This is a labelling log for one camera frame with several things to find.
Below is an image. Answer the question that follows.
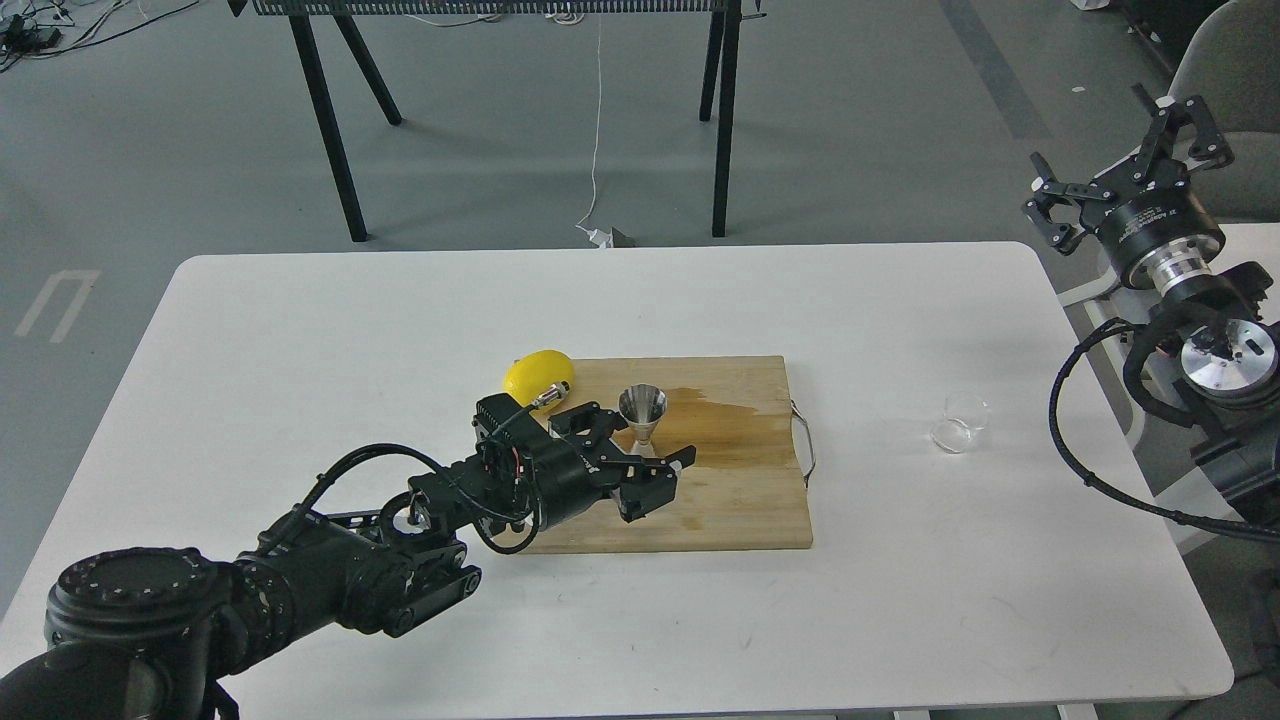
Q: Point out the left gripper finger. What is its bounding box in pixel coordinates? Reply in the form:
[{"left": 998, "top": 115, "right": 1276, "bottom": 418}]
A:
[
  {"left": 549, "top": 402, "right": 628, "bottom": 456},
  {"left": 600, "top": 446, "right": 698, "bottom": 523}
]

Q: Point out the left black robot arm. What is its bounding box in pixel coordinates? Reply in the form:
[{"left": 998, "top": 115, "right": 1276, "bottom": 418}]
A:
[{"left": 3, "top": 382, "right": 698, "bottom": 719}]

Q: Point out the steel double jigger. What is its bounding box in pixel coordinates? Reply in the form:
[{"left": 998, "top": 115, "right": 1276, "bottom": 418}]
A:
[{"left": 618, "top": 383, "right": 668, "bottom": 457}]

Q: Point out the black metal table frame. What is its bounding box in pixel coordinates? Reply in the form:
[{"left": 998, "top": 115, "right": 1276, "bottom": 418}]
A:
[{"left": 227, "top": 1, "right": 765, "bottom": 243}]

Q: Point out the grey office chair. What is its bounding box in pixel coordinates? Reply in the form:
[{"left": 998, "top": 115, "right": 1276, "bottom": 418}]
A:
[{"left": 1055, "top": 0, "right": 1280, "bottom": 451}]

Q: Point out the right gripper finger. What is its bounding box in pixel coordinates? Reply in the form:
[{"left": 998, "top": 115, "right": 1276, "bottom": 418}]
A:
[
  {"left": 1021, "top": 152, "right": 1106, "bottom": 256},
  {"left": 1130, "top": 83, "right": 1235, "bottom": 188}
]

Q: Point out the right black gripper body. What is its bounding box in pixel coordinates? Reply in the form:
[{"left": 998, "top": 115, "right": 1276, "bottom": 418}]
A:
[{"left": 1094, "top": 184, "right": 1225, "bottom": 291}]

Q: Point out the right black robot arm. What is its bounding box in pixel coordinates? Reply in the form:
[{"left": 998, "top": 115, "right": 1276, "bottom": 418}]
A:
[{"left": 1021, "top": 85, "right": 1277, "bottom": 546}]

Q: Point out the floor cables pile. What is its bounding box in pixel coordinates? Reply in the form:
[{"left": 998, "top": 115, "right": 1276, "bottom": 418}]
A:
[{"left": 0, "top": 0, "right": 201, "bottom": 69}]

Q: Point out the yellow lemon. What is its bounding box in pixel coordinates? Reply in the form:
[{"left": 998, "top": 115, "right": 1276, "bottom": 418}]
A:
[{"left": 502, "top": 348, "right": 576, "bottom": 406}]

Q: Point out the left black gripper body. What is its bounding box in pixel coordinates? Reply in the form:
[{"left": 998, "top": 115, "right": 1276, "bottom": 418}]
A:
[{"left": 520, "top": 430, "right": 630, "bottom": 530}]

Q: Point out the small clear glass cup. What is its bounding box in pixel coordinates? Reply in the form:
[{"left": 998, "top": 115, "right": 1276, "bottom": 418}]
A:
[{"left": 929, "top": 391, "right": 991, "bottom": 454}]

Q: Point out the white hanging cable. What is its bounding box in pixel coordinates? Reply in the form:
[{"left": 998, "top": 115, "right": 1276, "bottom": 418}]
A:
[{"left": 575, "top": 15, "right": 635, "bottom": 249}]

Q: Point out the bamboo cutting board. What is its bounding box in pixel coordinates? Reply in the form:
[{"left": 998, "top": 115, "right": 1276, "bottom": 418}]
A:
[{"left": 530, "top": 356, "right": 813, "bottom": 553}]

